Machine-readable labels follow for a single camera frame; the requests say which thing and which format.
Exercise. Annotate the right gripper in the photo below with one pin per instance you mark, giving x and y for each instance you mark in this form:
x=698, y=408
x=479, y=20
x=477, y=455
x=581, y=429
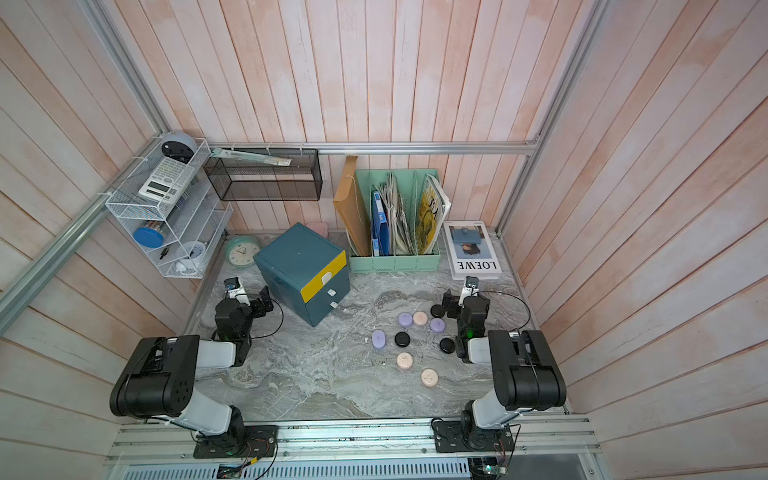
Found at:
x=452, y=303

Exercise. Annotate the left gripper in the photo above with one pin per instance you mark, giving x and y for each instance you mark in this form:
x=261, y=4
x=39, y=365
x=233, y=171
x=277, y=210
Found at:
x=257, y=305

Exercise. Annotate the black earphone case top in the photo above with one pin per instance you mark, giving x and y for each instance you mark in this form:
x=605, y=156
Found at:
x=437, y=311

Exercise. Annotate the black earphone case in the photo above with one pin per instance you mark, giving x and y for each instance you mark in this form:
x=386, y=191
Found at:
x=437, y=311
x=447, y=346
x=402, y=339

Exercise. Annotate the teal drawer cabinet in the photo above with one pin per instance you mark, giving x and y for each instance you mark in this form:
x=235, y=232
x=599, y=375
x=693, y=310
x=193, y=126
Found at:
x=290, y=261

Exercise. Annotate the yellow drawer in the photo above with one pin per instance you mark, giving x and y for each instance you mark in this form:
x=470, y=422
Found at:
x=323, y=277

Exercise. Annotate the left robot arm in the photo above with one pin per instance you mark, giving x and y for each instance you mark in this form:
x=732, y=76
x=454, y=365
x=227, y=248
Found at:
x=158, y=381

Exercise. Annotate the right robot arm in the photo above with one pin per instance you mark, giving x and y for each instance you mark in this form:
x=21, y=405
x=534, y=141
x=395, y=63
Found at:
x=525, y=377

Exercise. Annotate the purple earphone case right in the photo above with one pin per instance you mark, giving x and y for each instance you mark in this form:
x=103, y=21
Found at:
x=437, y=325

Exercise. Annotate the purple earphone case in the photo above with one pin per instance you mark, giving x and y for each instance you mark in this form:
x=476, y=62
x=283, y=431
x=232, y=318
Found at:
x=405, y=319
x=437, y=325
x=378, y=339

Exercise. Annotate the pink earphone case top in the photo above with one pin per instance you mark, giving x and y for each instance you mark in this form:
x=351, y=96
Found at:
x=420, y=318

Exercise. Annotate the pink earphone case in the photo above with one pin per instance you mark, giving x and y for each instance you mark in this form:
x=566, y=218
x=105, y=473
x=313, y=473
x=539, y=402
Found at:
x=404, y=361
x=429, y=378
x=420, y=318

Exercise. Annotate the purple earphone case top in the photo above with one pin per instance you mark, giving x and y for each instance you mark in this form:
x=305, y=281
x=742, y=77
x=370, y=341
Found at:
x=405, y=319

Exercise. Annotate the LOEWE book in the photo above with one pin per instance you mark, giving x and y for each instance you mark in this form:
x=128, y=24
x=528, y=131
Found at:
x=470, y=251

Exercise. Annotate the green alarm clock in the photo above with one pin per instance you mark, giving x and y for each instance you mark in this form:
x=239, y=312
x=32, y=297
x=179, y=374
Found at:
x=241, y=251

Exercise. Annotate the pink earphone case middle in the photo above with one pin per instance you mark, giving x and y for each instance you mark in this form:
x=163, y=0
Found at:
x=404, y=361

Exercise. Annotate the pink earphone case bottom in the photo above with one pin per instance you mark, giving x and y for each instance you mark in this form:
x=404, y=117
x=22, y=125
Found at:
x=429, y=378

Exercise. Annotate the purple earphone case left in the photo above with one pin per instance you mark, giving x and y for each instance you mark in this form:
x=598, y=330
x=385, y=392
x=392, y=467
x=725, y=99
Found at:
x=378, y=339

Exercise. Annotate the newspapers in organizer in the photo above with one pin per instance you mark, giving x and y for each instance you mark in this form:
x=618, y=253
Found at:
x=400, y=237

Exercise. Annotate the yellow magazine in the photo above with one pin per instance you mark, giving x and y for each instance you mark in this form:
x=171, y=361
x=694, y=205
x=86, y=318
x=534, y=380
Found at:
x=433, y=207

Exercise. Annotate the blue binder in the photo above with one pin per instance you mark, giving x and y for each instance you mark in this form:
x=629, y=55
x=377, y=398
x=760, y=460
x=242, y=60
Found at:
x=380, y=226

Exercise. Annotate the green file organizer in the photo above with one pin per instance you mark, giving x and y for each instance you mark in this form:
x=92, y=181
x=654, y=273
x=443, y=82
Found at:
x=410, y=183

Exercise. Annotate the blue lid jar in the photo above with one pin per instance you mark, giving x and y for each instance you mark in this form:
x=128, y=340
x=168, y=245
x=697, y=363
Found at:
x=150, y=234

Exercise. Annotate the black mesh basket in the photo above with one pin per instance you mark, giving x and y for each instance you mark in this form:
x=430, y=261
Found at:
x=249, y=181

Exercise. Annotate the brown envelope folder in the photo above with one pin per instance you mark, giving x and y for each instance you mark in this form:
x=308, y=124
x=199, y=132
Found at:
x=349, y=204

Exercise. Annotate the white calculator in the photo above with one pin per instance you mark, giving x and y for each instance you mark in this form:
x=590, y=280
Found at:
x=167, y=182

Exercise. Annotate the ruler on basket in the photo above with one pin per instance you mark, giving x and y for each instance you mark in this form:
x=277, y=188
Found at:
x=249, y=156

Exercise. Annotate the round grey speaker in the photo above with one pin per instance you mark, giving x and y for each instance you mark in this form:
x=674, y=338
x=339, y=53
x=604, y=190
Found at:
x=178, y=146

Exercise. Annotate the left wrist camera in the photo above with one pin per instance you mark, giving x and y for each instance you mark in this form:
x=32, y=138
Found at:
x=235, y=290

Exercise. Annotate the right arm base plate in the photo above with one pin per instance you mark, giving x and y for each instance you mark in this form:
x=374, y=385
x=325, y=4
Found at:
x=457, y=436

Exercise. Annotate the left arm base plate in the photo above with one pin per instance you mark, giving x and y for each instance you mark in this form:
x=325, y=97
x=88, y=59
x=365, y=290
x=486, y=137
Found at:
x=250, y=441

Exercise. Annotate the white wire shelf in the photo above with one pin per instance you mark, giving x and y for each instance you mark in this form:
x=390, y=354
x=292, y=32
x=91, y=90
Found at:
x=198, y=215

